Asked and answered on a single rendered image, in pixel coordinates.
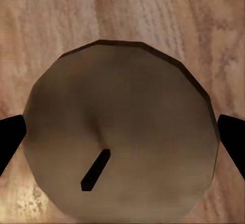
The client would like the pillar candle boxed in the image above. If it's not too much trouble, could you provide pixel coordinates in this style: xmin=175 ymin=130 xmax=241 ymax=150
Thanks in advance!
xmin=22 ymin=39 xmax=221 ymax=224

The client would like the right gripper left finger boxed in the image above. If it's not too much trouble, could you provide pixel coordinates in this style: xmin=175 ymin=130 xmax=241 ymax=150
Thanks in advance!
xmin=0 ymin=115 xmax=27 ymax=176

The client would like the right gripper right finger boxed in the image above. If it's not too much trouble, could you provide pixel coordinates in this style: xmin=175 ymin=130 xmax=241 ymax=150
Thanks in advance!
xmin=217 ymin=114 xmax=245 ymax=179

